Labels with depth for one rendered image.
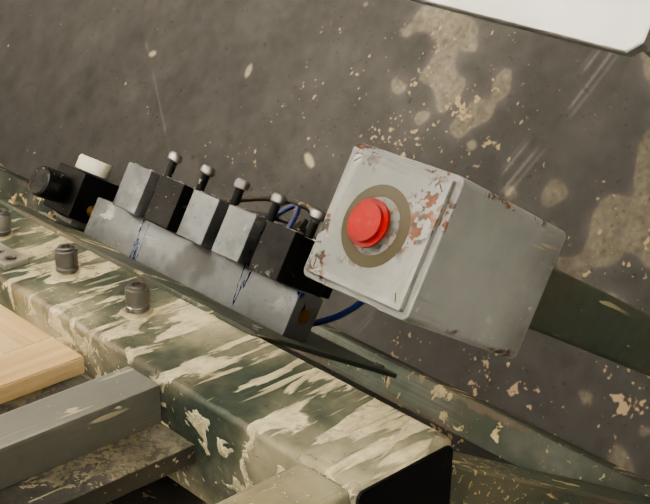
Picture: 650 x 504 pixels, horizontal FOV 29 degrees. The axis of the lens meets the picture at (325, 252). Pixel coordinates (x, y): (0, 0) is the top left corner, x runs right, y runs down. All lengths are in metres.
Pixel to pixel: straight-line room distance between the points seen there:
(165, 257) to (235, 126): 1.11
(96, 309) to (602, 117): 1.01
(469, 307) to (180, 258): 0.49
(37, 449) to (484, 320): 0.39
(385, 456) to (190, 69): 1.74
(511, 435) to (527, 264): 0.73
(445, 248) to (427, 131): 1.25
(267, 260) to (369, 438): 0.30
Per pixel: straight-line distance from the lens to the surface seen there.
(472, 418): 1.80
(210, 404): 1.11
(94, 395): 1.15
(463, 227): 0.98
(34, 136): 3.01
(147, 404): 1.16
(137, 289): 1.26
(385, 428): 1.07
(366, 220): 0.98
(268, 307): 1.31
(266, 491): 0.99
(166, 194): 1.42
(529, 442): 1.75
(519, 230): 1.04
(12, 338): 1.31
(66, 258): 1.36
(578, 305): 1.20
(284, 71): 2.48
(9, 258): 1.41
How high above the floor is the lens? 1.69
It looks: 48 degrees down
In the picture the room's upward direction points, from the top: 69 degrees counter-clockwise
